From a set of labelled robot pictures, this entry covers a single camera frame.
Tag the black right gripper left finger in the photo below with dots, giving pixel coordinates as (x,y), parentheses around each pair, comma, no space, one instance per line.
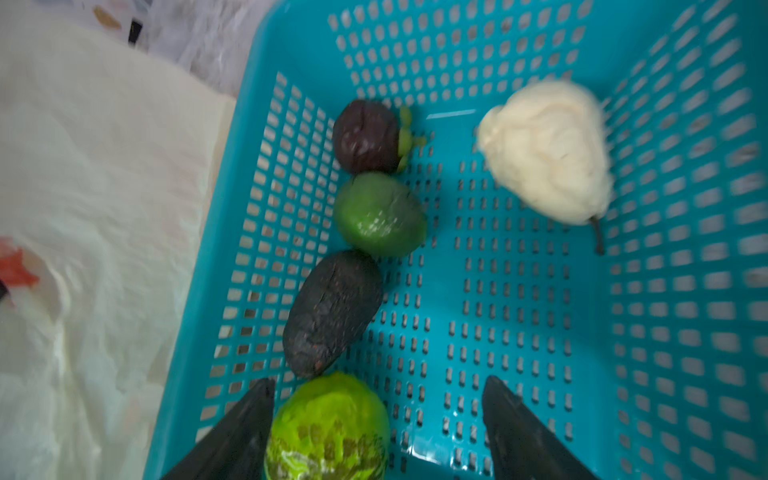
(236,447)

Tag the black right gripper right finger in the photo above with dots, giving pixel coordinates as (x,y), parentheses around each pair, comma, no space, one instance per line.
(521,446)

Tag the bright green custard apple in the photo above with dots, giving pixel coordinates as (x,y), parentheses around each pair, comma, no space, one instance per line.
(332,427)

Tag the dark avocado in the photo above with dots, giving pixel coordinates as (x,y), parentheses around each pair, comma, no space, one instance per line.
(333,308)

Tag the cream white pear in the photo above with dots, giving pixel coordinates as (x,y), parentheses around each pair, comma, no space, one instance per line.
(546,144)

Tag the cream plastic bag orange print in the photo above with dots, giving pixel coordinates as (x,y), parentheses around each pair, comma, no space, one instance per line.
(108,161)

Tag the teal plastic basket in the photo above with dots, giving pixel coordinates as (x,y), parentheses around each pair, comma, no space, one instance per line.
(649,362)

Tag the green lime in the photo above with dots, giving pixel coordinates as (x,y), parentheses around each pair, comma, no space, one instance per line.
(379,215)

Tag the dark purple mangosteen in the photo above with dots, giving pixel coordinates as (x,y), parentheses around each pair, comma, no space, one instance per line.
(369,137)

